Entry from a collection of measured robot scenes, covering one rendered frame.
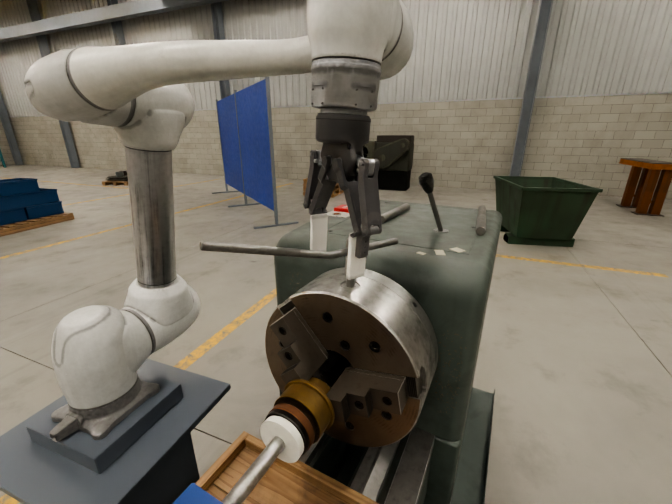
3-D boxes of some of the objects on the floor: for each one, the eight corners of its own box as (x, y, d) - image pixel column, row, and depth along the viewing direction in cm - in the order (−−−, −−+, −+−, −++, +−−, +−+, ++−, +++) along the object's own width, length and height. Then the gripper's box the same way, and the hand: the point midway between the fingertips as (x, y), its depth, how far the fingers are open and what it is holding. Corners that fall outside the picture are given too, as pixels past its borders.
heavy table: (607, 200, 785) (619, 157, 751) (629, 201, 769) (643, 158, 735) (635, 214, 645) (652, 162, 611) (664, 216, 629) (682, 163, 595)
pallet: (42, 216, 628) (29, 175, 601) (74, 219, 609) (62, 176, 583) (-38, 233, 518) (-59, 184, 491) (-2, 237, 500) (-21, 186, 473)
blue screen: (211, 193, 881) (199, 98, 801) (241, 191, 917) (232, 100, 838) (254, 229, 543) (240, 71, 463) (298, 223, 580) (292, 76, 500)
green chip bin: (485, 224, 572) (493, 175, 543) (543, 227, 556) (554, 176, 528) (510, 249, 448) (522, 187, 419) (585, 253, 432) (603, 189, 404)
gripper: (282, 111, 50) (283, 246, 58) (377, 110, 33) (360, 301, 41) (322, 114, 54) (318, 240, 63) (426, 114, 37) (402, 288, 45)
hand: (336, 252), depth 51 cm, fingers open, 10 cm apart
